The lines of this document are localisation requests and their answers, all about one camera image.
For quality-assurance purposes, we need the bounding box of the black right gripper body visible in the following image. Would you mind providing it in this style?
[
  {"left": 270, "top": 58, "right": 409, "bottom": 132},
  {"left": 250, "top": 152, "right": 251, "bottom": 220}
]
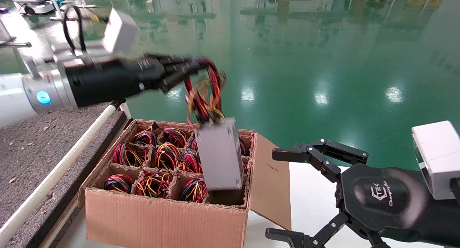
[{"left": 337, "top": 164, "right": 431, "bottom": 242}]

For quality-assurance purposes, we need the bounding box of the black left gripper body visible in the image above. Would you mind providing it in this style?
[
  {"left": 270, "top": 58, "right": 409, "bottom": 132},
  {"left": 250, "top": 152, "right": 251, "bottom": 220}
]
[{"left": 65, "top": 55, "right": 170, "bottom": 108}]

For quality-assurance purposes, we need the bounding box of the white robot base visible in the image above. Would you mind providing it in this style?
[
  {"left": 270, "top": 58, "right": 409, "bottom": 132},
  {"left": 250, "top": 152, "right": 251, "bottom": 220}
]
[{"left": 10, "top": 0, "right": 55, "bottom": 15}]

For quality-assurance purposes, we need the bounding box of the thick dark grey foam mat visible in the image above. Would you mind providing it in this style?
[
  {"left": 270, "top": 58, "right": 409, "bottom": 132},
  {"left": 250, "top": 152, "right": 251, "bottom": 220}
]
[{"left": 0, "top": 104, "right": 125, "bottom": 248}]

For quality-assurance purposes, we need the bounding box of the brown cardboard divider box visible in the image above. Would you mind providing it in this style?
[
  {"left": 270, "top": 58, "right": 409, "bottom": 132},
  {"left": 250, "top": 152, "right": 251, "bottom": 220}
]
[{"left": 77, "top": 119, "right": 292, "bottom": 248}]

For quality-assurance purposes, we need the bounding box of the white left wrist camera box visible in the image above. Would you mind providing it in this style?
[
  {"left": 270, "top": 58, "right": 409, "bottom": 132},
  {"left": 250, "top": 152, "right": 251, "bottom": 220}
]
[{"left": 102, "top": 8, "right": 139, "bottom": 55}]

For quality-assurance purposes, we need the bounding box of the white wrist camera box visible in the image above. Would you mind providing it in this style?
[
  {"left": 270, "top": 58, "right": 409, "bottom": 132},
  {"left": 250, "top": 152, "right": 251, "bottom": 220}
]
[
  {"left": 411, "top": 120, "right": 460, "bottom": 200},
  {"left": 102, "top": 8, "right": 139, "bottom": 55}
]

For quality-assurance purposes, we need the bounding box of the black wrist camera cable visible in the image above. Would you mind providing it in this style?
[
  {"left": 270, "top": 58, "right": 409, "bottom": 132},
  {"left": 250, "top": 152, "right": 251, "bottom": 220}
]
[{"left": 63, "top": 5, "right": 87, "bottom": 54}]

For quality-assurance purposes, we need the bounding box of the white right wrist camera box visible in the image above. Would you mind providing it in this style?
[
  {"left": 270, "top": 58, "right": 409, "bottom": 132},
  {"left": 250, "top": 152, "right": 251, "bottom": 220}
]
[{"left": 411, "top": 120, "right": 460, "bottom": 200}]

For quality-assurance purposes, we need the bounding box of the white pipe rack frame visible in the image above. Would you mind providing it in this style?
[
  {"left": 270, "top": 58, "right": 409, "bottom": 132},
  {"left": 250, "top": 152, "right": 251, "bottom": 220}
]
[{"left": 0, "top": 99, "right": 132, "bottom": 248}]

